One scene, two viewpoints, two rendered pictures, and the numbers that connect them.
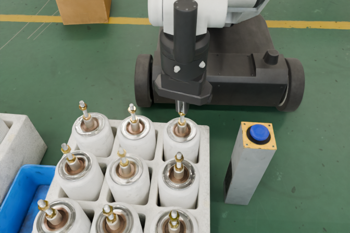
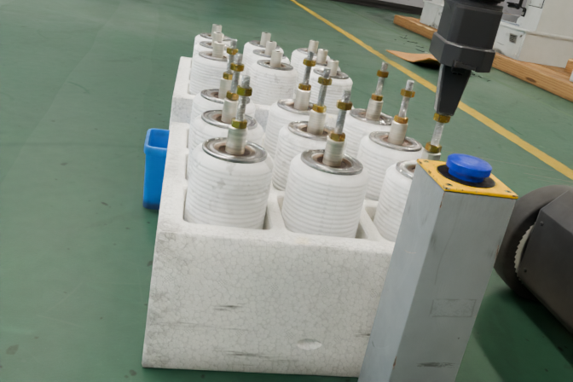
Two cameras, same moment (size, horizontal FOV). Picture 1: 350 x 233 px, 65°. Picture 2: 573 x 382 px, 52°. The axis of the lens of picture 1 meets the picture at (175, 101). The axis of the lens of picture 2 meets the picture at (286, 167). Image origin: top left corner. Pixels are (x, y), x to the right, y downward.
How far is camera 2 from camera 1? 0.72 m
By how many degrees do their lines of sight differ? 64
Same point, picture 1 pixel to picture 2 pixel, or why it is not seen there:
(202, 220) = (267, 234)
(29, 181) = not seen: hidden behind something
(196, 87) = (452, 16)
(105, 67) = not seen: hidden behind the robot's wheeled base
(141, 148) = (366, 161)
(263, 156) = (426, 209)
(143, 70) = (549, 194)
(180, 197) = (292, 171)
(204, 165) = (385, 245)
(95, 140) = (350, 123)
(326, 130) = not seen: outside the picture
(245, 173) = (395, 278)
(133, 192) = (284, 146)
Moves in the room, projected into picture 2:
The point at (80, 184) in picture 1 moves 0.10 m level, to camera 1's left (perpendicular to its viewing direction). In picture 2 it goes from (276, 112) to (264, 95)
